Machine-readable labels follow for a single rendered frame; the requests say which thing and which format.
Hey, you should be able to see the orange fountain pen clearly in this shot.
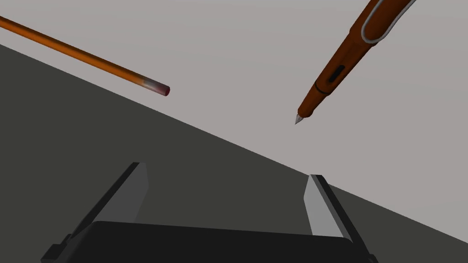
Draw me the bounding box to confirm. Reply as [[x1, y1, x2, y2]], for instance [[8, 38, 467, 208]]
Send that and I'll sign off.
[[294, 0, 418, 125]]

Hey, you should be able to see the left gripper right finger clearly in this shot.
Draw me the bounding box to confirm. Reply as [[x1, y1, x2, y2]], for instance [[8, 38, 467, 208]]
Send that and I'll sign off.
[[303, 174, 362, 243]]

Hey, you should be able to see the orange pencil with eraser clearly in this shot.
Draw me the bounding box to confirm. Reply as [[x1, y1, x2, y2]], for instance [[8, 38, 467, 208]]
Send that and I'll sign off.
[[0, 16, 171, 97]]

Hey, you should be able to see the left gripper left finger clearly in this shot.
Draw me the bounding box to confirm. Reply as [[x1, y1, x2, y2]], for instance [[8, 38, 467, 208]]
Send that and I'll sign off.
[[70, 162, 149, 240]]

